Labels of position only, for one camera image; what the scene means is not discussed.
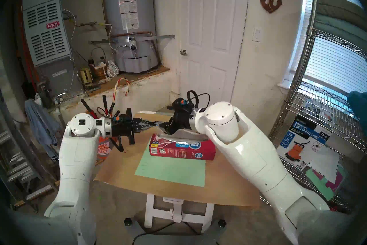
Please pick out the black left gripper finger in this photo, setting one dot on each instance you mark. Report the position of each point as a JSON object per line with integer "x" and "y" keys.
{"x": 146, "y": 123}
{"x": 145, "y": 129}

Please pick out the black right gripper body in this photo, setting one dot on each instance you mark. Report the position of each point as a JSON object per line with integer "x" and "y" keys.
{"x": 182, "y": 119}

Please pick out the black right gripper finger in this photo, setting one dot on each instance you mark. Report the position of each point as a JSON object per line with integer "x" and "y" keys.
{"x": 169, "y": 132}
{"x": 165, "y": 125}

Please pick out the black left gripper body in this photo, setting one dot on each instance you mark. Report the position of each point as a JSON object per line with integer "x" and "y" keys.
{"x": 123, "y": 126}

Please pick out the clear ziplock bag blue slider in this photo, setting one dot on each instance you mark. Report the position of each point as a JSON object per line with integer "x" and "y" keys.
{"x": 189, "y": 134}

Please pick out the red freezer bag box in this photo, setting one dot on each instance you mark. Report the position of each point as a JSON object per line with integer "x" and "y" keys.
{"x": 183, "y": 152}

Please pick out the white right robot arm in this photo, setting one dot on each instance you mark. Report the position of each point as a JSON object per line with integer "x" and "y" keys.
{"x": 252, "y": 155}

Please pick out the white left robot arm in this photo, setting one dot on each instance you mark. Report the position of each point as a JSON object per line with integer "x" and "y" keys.
{"x": 74, "y": 161}

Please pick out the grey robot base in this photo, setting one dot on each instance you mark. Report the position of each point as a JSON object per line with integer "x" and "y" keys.
{"x": 172, "y": 240}

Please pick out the orange plastic bucket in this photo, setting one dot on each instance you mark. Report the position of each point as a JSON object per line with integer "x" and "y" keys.
{"x": 103, "y": 149}

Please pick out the striped candy cane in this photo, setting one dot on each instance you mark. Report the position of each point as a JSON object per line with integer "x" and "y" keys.
{"x": 115, "y": 90}

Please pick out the light green paper sheet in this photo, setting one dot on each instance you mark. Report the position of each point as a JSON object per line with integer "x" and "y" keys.
{"x": 172, "y": 171}

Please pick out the foil wrapped object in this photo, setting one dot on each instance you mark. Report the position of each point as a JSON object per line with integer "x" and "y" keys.
{"x": 112, "y": 69}

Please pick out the yellow metal can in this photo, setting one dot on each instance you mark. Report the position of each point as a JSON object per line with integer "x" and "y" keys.
{"x": 86, "y": 76}

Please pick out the blue cloth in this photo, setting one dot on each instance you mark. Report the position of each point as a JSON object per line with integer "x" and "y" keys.
{"x": 40, "y": 124}

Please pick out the black round knob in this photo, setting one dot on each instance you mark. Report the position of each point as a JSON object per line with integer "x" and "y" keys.
{"x": 128, "y": 221}
{"x": 222, "y": 223}

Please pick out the white panel door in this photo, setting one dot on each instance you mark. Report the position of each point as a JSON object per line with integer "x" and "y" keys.
{"x": 212, "y": 17}

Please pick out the grey Bryant furnace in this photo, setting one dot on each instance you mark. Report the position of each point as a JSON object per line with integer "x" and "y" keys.
{"x": 48, "y": 46}

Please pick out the aluminium ladder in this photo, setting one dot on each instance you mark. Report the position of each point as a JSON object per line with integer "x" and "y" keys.
{"x": 17, "y": 167}

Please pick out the utility pump cardboard box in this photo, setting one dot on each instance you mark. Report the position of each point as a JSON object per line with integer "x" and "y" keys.
{"x": 301, "y": 138}

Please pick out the white jagged paper sheet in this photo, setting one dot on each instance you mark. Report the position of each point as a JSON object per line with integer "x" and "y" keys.
{"x": 324, "y": 161}

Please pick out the green paper piece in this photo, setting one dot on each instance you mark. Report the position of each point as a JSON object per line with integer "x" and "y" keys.
{"x": 319, "y": 184}

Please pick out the white window blinds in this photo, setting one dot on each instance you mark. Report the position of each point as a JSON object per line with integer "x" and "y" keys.
{"x": 335, "y": 60}

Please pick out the pink paper piece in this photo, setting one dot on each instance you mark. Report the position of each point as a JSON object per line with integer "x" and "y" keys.
{"x": 338, "y": 181}

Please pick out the teal fabric item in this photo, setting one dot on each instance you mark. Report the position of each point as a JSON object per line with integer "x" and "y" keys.
{"x": 358, "y": 103}

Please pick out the green cushion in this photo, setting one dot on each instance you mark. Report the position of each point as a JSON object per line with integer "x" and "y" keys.
{"x": 341, "y": 17}

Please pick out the black left wrist camera bracket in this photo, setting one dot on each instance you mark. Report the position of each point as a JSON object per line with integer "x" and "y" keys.
{"x": 131, "y": 139}

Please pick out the white folding table frame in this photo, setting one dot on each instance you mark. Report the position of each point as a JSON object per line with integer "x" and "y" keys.
{"x": 177, "y": 210}

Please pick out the white light switch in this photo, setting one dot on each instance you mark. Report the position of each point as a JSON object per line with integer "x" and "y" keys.
{"x": 257, "y": 34}

